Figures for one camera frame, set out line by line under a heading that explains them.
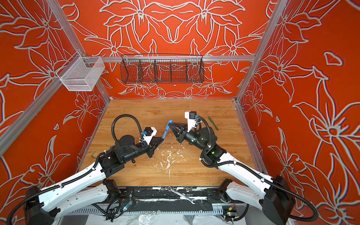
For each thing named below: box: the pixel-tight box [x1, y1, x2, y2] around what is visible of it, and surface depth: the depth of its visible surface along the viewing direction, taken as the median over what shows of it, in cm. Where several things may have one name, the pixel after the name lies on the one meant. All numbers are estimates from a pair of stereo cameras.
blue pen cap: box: [165, 120, 173, 131], surface depth 66 cm
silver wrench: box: [167, 186, 196, 205], surface depth 74 cm
